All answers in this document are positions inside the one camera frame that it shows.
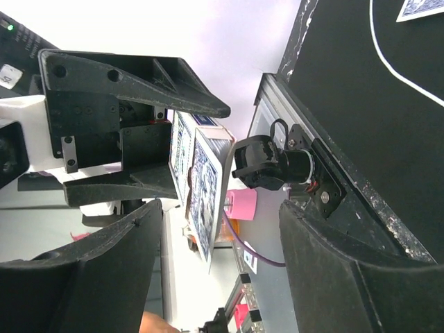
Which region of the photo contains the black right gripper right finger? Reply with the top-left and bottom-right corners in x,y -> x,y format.
279,200 -> 443,332

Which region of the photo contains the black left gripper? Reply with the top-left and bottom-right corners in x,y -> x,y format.
38,49 -> 231,207

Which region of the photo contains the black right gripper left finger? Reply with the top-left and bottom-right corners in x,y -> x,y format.
1,199 -> 163,332

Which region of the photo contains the blue card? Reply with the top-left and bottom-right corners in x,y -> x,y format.
188,129 -> 223,273

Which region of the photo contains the blue playing card box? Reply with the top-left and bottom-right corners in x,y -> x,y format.
169,111 -> 234,250

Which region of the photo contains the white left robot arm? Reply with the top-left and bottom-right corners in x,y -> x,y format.
1,15 -> 231,226

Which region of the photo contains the black marbled table cover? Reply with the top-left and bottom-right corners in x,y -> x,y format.
277,0 -> 318,83

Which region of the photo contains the black poker table mat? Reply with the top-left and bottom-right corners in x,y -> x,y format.
289,1 -> 443,263

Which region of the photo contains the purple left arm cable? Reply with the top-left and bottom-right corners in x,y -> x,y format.
221,211 -> 287,268

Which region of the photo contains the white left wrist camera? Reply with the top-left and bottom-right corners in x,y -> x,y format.
1,95 -> 64,187

